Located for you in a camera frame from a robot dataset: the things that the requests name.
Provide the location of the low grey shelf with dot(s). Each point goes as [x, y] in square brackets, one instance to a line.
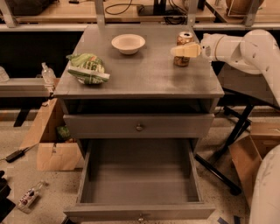
[26, 87]

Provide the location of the grey wooden drawer cabinet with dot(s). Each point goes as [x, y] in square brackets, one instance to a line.
[143, 83]

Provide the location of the black power adapter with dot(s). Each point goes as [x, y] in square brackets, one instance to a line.
[15, 155]

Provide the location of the green chip bag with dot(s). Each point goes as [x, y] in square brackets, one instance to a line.
[87, 68]

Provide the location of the closed grey upper drawer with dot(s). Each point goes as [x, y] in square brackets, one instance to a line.
[138, 126]

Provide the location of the clear bottle on shelf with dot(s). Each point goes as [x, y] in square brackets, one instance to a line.
[47, 74]

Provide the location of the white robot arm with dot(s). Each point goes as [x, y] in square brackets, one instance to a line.
[257, 52]

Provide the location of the open grey lower drawer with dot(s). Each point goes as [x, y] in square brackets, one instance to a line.
[139, 180]

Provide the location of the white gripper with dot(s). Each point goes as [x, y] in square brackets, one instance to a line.
[208, 47]

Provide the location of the wooden back desk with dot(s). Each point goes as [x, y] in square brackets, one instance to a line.
[63, 12]

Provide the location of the right cardboard box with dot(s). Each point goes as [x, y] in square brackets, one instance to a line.
[248, 152]

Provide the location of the cardboard box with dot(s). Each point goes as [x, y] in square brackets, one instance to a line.
[248, 152]
[52, 154]

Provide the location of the orange gold soda can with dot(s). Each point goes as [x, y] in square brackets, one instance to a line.
[183, 38]

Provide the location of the left cardboard box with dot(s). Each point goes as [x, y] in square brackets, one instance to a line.
[52, 154]

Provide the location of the white ceramic bowl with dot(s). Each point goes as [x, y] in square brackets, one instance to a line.
[128, 43]

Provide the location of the black folding side table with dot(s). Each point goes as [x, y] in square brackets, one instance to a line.
[240, 105]

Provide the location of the plastic bottle on floor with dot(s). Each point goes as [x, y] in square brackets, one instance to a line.
[28, 199]

